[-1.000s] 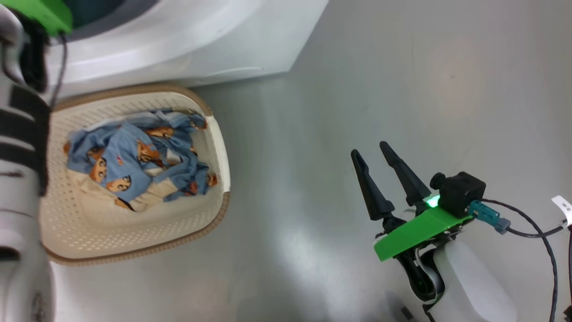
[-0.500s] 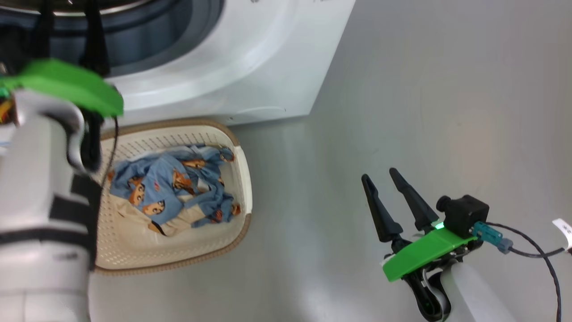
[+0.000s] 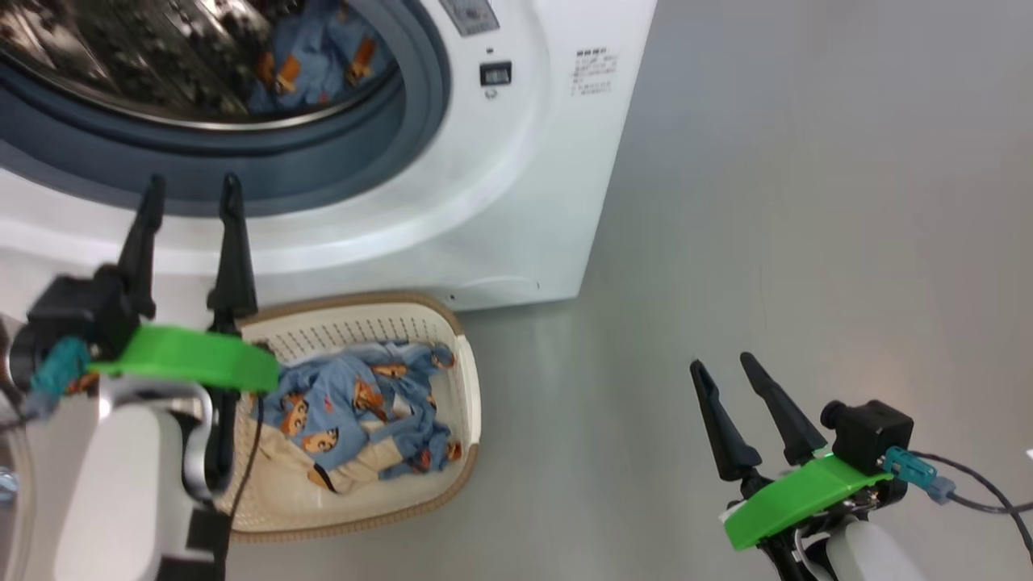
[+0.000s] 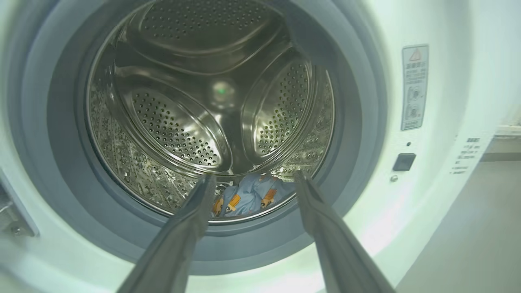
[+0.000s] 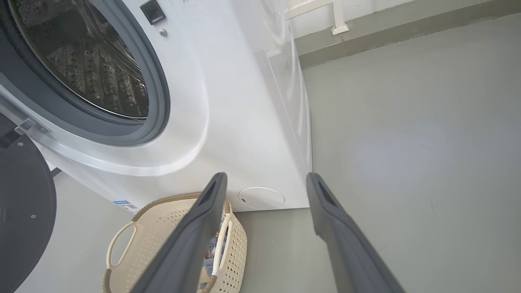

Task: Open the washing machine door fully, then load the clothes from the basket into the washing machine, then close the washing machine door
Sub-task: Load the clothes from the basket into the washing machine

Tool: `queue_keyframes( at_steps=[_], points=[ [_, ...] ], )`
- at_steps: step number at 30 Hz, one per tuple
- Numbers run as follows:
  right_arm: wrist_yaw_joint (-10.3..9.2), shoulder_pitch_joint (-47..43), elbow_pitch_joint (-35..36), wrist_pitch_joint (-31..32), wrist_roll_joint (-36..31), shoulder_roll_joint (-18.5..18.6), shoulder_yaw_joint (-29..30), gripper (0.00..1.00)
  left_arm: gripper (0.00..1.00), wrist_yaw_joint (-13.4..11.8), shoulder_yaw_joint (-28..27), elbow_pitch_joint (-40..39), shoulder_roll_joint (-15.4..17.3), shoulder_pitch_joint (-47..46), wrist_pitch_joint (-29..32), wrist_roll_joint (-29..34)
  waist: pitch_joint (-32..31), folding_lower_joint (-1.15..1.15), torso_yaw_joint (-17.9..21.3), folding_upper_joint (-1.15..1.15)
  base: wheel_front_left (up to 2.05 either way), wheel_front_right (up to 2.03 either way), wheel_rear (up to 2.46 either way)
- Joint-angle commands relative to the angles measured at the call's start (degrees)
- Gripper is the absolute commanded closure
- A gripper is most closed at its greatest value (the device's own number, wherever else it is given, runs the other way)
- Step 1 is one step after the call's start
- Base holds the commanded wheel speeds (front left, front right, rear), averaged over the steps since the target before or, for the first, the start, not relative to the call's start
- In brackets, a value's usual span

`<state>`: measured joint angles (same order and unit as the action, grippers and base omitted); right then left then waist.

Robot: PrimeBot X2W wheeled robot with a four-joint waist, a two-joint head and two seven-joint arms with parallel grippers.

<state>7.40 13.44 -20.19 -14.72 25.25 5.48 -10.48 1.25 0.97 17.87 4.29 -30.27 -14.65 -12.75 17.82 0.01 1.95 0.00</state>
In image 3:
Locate teal right cable connector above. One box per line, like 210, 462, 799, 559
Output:
882, 446, 957, 505

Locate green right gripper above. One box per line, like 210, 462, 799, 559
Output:
689, 352, 897, 581

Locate grey warning sticker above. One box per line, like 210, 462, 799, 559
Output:
440, 0, 500, 37

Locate round white filter cover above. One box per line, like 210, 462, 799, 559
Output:
452, 277, 540, 311

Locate small printed text sticker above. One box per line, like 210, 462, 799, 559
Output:
571, 48, 621, 98

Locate cream and blue printed garment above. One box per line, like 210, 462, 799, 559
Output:
257, 341, 462, 495

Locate teal left cable connector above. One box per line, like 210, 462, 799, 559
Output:
31, 337, 91, 396

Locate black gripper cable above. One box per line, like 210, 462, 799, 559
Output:
228, 393, 266, 529
912, 452, 1033, 566

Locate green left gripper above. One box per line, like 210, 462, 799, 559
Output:
89, 172, 281, 495

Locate teal cable connector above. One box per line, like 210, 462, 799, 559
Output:
31, 337, 91, 396
882, 446, 957, 505

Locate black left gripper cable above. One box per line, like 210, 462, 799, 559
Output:
228, 393, 266, 529

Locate white front-load washing machine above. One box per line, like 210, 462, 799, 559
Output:
0, 0, 659, 311

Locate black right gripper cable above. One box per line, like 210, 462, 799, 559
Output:
912, 452, 1033, 566

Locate cream perforated laundry basket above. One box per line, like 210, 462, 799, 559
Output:
211, 290, 483, 543

